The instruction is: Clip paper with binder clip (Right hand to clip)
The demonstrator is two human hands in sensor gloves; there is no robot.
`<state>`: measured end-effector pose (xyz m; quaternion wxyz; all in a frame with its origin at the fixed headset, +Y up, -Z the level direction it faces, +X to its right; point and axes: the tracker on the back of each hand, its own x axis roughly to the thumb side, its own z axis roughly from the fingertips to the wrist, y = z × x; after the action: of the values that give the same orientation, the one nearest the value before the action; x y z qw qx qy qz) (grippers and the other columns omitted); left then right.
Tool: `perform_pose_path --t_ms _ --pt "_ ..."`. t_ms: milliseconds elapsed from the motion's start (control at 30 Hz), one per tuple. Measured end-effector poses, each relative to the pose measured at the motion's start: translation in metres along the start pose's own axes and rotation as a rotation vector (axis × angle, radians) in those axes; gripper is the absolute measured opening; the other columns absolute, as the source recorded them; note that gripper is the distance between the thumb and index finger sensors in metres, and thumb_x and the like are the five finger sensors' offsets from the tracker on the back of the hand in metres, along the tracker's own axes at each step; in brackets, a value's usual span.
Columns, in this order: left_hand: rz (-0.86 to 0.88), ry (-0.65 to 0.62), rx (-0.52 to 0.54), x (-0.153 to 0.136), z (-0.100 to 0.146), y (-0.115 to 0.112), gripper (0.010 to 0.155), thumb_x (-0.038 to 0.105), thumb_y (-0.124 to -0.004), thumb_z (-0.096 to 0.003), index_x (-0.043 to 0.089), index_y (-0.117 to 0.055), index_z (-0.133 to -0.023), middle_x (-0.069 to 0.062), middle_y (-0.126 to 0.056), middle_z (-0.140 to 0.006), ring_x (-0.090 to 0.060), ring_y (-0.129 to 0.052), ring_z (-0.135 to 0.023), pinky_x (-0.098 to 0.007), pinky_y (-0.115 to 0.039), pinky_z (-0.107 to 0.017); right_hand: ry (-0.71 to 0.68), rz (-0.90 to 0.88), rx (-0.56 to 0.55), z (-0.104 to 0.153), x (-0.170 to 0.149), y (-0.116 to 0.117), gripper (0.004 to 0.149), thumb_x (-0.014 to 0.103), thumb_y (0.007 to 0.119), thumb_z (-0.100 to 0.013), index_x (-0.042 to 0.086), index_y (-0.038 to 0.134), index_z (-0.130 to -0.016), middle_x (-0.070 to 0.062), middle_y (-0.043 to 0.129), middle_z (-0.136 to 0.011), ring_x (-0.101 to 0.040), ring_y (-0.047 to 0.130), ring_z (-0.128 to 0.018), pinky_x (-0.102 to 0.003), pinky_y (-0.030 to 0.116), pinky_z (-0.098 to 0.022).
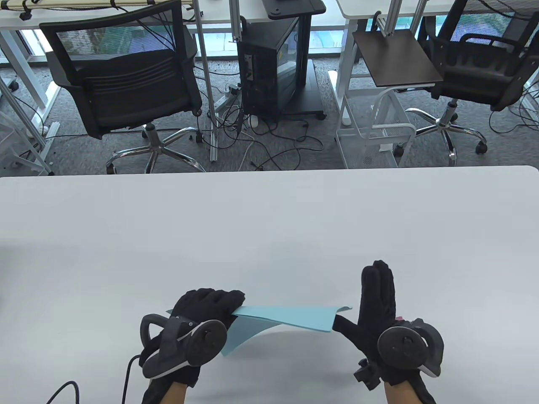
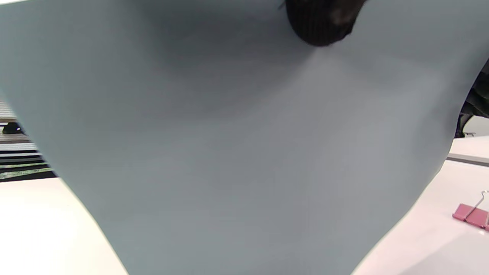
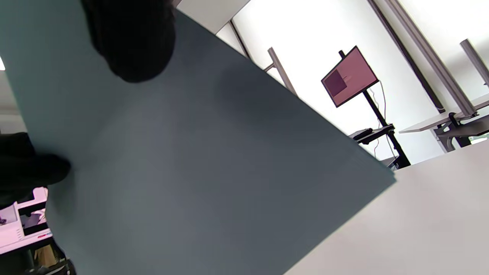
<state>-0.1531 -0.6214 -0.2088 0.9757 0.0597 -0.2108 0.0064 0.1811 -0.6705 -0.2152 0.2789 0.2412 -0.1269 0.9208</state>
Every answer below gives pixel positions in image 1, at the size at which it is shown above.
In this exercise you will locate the black computer tower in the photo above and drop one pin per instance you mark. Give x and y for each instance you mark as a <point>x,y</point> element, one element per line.
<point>259,71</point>

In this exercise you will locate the white desk with clamp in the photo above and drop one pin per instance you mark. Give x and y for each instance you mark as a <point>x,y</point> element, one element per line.
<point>358,8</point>

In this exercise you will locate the grey right hand tracker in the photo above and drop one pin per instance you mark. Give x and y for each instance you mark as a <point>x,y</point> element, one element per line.
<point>404,347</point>

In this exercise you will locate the grey hand tracker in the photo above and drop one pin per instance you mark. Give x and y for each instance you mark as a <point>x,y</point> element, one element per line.
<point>202,343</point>
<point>404,347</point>

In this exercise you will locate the light blue paper sheet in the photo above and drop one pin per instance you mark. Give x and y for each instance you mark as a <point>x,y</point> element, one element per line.
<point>294,316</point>
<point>244,338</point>

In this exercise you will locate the black office chair with armrests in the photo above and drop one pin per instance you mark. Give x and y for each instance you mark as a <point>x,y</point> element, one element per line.
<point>476,80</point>

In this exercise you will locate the person's right hand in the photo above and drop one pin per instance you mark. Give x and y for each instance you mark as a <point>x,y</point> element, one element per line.
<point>377,294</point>

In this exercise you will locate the black rolling stand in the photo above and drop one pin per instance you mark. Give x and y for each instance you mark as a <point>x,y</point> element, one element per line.
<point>294,8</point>

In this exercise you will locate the white power strip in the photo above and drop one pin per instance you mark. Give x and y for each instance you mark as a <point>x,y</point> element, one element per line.
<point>223,101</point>

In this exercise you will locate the person's left hand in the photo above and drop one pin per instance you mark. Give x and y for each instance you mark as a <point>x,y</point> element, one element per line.
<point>206,303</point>

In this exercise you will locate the dark brown board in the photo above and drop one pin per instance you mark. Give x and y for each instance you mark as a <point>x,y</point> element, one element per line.
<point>396,59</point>

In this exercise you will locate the aluminium profile post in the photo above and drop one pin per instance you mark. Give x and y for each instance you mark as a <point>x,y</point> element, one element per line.
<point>206,84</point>

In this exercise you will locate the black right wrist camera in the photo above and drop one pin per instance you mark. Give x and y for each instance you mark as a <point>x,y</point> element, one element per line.
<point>367,372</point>

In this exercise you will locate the grey left hand tracker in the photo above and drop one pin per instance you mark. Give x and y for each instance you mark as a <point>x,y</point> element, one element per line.
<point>202,343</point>

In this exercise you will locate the person's right forearm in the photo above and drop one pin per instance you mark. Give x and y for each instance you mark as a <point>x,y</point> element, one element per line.
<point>398,393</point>

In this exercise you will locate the black mesh office chair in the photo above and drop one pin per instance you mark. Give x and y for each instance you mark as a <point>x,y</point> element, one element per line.
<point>126,84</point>

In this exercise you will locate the person's left forearm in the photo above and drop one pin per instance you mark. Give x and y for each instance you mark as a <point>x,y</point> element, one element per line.
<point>172,393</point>

